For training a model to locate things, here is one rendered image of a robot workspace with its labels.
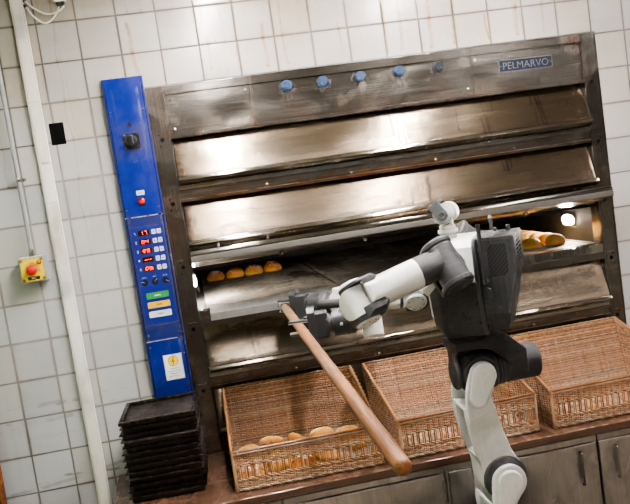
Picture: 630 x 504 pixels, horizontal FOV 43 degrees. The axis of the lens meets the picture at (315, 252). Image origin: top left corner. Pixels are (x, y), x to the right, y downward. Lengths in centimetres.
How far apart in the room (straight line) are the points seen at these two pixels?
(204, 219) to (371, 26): 106
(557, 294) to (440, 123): 92
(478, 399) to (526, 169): 136
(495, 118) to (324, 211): 84
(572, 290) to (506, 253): 130
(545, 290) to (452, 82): 100
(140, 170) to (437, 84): 129
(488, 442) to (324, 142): 141
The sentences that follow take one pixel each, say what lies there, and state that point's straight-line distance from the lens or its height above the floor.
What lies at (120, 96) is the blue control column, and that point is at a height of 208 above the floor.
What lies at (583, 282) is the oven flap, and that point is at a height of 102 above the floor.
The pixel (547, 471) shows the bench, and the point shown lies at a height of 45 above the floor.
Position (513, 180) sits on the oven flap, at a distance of 354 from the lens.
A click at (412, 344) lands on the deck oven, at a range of 346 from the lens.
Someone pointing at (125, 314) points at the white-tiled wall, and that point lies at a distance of 330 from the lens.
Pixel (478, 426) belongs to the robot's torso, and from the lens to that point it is 258.
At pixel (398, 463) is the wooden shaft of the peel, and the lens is 128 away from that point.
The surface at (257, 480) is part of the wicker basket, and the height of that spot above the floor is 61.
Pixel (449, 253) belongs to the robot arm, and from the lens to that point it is 228.
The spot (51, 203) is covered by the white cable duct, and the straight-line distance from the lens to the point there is 328.
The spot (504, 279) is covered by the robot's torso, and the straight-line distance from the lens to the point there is 242.
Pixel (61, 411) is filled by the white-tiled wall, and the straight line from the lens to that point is 341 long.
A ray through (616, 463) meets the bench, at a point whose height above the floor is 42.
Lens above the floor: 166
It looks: 5 degrees down
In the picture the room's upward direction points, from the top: 8 degrees counter-clockwise
